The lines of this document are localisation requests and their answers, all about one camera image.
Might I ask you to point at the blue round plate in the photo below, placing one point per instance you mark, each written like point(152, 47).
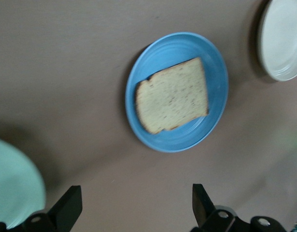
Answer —
point(177, 48)

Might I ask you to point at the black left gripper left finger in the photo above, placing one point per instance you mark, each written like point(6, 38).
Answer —
point(66, 212)

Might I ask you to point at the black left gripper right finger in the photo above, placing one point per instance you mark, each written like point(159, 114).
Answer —
point(204, 212)

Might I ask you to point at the light green round plate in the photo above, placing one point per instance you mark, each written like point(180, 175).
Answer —
point(13, 181)

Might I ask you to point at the toasted bread slice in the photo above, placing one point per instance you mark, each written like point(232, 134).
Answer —
point(172, 96)

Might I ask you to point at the beige round plate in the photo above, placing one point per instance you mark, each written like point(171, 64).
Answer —
point(284, 41)

